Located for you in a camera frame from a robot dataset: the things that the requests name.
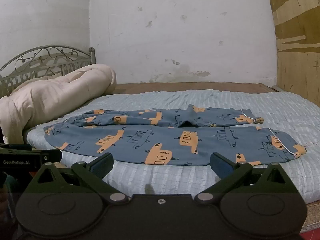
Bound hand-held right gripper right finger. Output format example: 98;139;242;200
194;152;298;204

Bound worn wooden door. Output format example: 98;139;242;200
264;0;320;93

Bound light blue bed sheet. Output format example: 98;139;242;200
24;90;320;204

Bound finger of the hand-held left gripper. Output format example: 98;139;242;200
37;149;63;167

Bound brown wooden bed board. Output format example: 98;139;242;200
116;82;278;96

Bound cream quilted comforter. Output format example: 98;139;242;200
0;64;117;144

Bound grey metal headboard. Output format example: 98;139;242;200
0;45;97;98

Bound blue pants with orange print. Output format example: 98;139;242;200
44;104;307;167

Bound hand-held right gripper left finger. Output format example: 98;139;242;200
27;152;130;204

